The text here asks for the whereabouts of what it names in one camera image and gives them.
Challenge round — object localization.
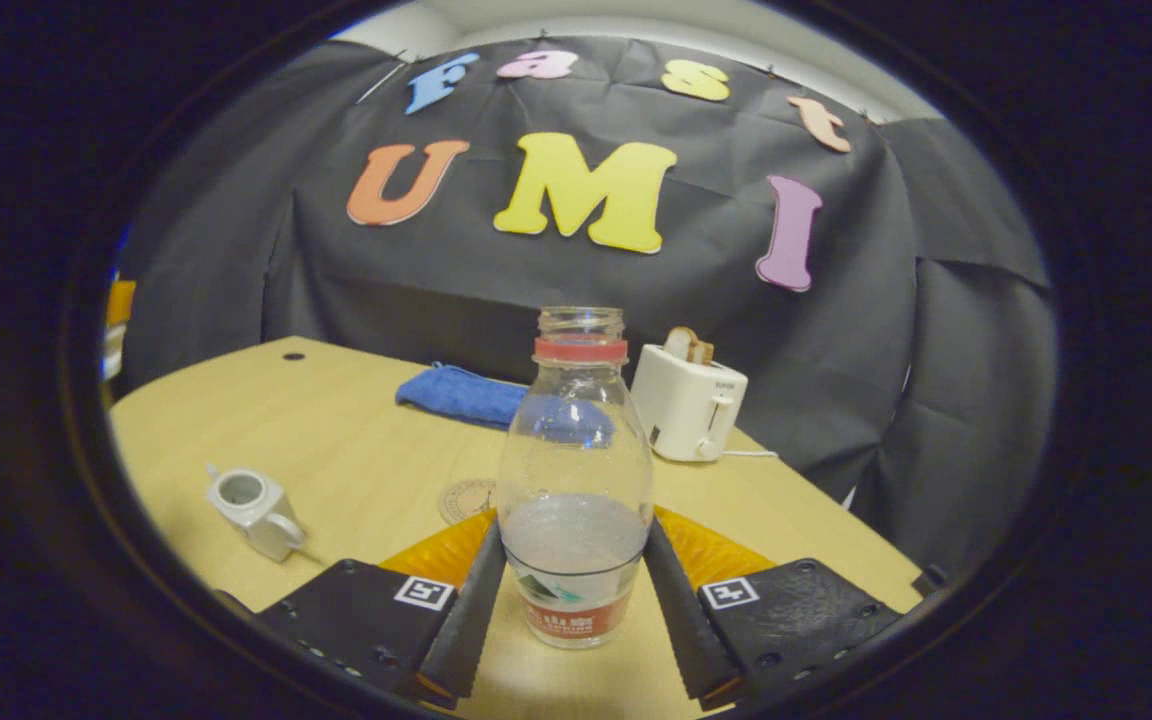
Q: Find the white toaster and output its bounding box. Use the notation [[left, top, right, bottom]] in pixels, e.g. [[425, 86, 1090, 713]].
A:
[[631, 340, 749, 463]]

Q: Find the clear plastic water bottle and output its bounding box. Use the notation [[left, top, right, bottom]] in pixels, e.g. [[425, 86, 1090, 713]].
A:
[[496, 306, 655, 651]]

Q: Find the white porcelain teacup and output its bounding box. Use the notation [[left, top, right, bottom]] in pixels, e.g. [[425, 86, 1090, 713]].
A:
[[204, 462, 307, 563]]

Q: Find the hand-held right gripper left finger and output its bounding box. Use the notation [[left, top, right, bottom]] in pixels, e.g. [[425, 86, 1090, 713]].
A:
[[256, 512, 507, 706]]

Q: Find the black backdrop cloth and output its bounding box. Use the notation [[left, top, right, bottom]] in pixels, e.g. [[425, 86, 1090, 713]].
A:
[[121, 35, 1057, 581]]

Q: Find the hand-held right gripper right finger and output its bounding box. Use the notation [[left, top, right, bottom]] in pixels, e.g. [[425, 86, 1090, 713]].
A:
[[644, 505, 905, 711]]

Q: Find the round wooden coaster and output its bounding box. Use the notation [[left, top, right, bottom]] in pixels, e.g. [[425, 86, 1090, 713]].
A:
[[436, 477, 500, 528]]

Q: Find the toast slice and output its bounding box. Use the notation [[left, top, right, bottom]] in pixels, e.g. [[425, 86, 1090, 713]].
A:
[[663, 326, 715, 366]]

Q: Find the blue towel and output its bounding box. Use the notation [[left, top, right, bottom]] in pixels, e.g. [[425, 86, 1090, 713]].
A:
[[395, 362, 617, 446]]

